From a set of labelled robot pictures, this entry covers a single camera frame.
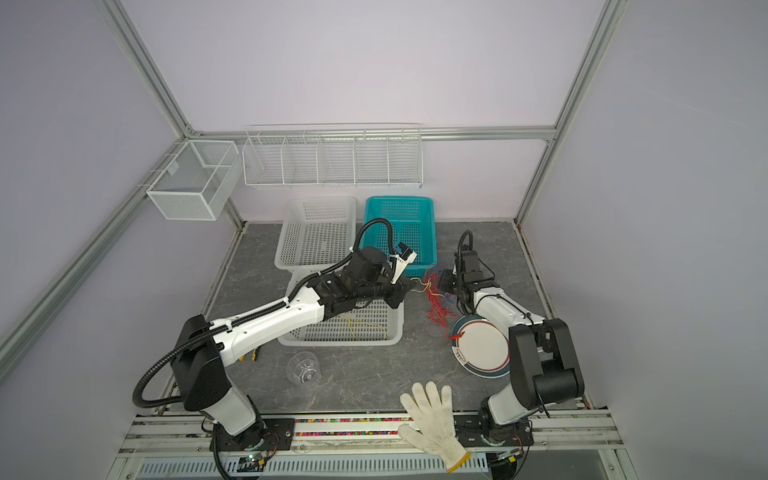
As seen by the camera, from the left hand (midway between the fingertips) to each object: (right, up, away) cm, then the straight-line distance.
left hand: (414, 288), depth 76 cm
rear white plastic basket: (-36, +17, +44) cm, 59 cm away
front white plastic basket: (-14, -13, +16) cm, 25 cm away
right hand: (+12, +1, +18) cm, 22 cm away
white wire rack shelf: (-16, +42, +25) cm, 52 cm away
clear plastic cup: (-31, -24, +9) cm, 41 cm away
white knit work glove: (+5, -34, 0) cm, 34 cm away
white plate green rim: (+21, -20, +12) cm, 31 cm away
